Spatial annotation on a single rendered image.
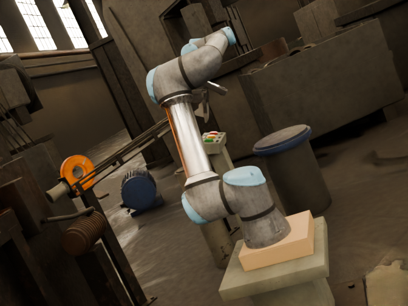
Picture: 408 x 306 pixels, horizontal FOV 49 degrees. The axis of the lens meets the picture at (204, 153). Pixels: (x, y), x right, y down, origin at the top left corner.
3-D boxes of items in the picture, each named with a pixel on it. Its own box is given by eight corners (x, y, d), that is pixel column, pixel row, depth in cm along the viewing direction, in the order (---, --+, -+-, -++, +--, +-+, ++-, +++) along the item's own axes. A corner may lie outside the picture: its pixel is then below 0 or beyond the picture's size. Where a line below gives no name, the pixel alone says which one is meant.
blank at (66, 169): (84, 195, 204) (87, 194, 201) (54, 180, 196) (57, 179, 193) (96, 165, 210) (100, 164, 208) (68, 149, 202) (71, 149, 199)
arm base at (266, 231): (292, 220, 143) (281, 192, 142) (289, 240, 129) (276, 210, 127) (249, 233, 148) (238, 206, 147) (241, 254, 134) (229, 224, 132)
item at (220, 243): (215, 271, 214) (171, 175, 205) (218, 259, 225) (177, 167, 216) (238, 264, 211) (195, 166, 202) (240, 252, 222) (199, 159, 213)
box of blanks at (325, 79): (286, 166, 331) (248, 70, 318) (263, 150, 413) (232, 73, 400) (412, 111, 332) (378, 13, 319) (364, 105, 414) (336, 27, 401)
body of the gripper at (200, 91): (192, 101, 201) (190, 74, 198) (210, 101, 199) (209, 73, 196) (189, 104, 194) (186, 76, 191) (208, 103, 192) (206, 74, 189)
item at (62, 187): (50, 204, 194) (42, 192, 193) (67, 192, 200) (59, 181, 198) (55, 203, 190) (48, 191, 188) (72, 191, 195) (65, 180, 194)
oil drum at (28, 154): (15, 255, 428) (-30, 172, 412) (46, 229, 484) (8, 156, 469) (66, 237, 413) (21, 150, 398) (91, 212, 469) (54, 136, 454)
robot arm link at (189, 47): (201, 36, 173) (207, 36, 184) (176, 48, 177) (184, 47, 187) (209, 55, 175) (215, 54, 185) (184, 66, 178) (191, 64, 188)
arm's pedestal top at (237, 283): (327, 226, 149) (323, 215, 149) (329, 277, 120) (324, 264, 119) (240, 249, 160) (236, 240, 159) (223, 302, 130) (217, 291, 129)
